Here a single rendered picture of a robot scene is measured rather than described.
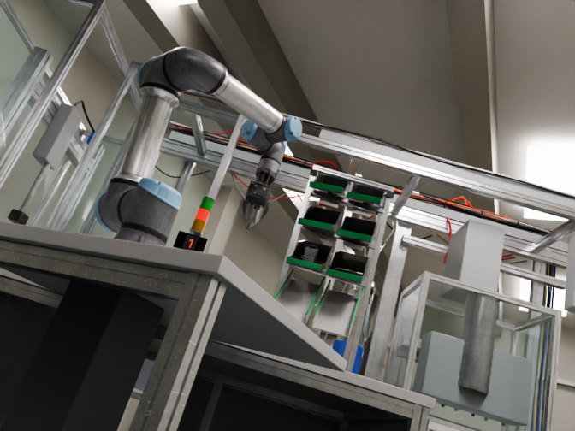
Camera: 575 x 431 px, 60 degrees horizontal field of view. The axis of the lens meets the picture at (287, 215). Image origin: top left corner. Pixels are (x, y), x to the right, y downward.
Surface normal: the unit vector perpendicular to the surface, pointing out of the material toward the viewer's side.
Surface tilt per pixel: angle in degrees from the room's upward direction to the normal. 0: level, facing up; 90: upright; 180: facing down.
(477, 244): 90
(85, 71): 90
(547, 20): 180
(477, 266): 90
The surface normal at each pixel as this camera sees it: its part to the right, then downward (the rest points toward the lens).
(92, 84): 0.89, 0.09
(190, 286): -0.36, -0.47
